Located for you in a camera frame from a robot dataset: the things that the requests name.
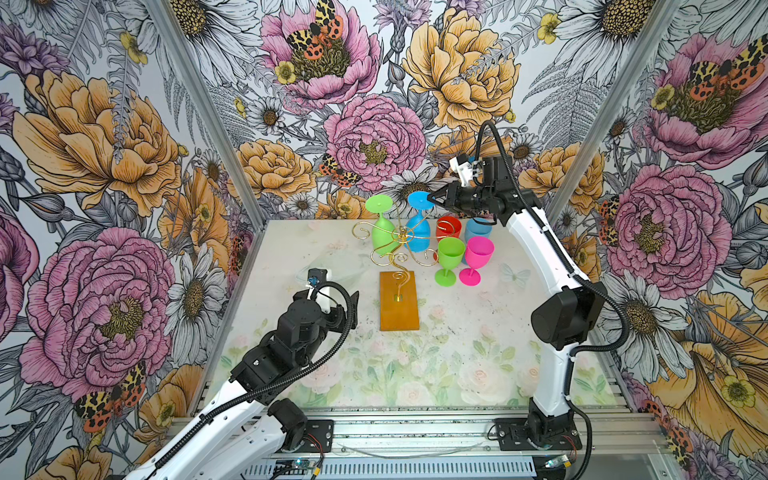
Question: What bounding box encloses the wooden rack base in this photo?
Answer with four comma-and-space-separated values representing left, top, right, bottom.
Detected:
379, 271, 420, 332

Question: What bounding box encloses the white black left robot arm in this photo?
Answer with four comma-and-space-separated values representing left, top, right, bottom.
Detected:
128, 281, 359, 479

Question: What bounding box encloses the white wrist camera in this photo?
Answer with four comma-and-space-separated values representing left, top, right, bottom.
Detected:
307, 268, 333, 313
449, 153, 477, 187

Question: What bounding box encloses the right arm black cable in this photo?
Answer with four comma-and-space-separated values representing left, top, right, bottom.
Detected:
475, 121, 630, 480

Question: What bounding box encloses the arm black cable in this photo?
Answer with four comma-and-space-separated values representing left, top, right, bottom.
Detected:
152, 280, 356, 472
475, 121, 630, 480

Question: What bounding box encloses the red wine glass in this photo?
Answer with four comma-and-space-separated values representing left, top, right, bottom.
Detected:
435, 215, 463, 241

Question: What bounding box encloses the green circuit board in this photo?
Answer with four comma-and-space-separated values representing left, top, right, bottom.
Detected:
270, 458, 323, 480

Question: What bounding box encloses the aluminium corner post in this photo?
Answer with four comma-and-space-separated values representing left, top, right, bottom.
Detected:
546, 1, 682, 220
147, 1, 267, 233

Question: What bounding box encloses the gold wire glass rack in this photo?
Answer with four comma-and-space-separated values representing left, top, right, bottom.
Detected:
352, 220, 438, 271

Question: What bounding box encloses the green wine glass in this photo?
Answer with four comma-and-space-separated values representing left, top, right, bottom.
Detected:
365, 194, 399, 257
435, 237, 466, 287

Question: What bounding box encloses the back blue wine glass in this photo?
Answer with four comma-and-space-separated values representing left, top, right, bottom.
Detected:
406, 191, 434, 253

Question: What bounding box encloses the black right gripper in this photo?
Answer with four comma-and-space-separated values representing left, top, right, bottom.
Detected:
428, 179, 496, 216

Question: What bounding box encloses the pink wine glass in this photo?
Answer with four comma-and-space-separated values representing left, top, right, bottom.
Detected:
459, 236, 495, 287

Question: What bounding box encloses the left aluminium corner post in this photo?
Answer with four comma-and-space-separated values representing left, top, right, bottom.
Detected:
147, 1, 267, 233

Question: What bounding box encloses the light blue wine glass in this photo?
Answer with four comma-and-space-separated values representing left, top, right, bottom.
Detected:
465, 219, 493, 241

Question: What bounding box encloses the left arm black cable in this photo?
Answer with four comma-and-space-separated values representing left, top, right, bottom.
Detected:
152, 280, 356, 472

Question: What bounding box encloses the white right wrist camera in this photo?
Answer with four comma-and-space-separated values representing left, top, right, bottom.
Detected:
449, 153, 477, 187

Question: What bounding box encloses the right aluminium corner post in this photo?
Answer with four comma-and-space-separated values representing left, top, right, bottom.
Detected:
546, 1, 682, 220

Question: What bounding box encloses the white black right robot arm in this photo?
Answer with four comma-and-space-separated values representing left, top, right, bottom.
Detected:
428, 154, 606, 448

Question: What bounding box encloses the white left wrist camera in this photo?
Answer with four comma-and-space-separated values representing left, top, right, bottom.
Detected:
307, 268, 333, 313

